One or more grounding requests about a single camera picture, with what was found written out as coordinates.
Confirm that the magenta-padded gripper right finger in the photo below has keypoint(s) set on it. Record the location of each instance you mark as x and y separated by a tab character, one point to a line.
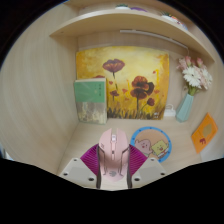
137	160

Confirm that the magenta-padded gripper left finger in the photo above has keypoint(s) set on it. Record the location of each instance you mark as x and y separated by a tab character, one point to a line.
87	160

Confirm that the pink computer mouse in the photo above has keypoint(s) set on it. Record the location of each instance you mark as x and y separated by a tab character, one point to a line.
113	153

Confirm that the round cartoon-print mouse pad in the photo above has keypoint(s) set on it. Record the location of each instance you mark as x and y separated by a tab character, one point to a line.
153	141

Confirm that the white power strip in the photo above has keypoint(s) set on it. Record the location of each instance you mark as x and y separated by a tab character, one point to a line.
169	111

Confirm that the green-covered book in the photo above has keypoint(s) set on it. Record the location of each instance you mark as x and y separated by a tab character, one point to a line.
90	100

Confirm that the pale teal vase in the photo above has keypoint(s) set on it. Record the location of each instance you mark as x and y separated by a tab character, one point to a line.
184	108

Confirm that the orange book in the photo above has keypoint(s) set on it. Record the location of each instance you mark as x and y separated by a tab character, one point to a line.
204	133

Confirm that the yellow poppy flower painting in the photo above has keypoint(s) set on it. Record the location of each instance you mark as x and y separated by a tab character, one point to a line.
133	73

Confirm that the pink and white flower bouquet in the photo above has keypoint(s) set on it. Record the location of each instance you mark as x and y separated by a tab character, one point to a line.
195	75

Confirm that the white light bar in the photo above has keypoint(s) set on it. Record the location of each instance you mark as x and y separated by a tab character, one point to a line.
150	35

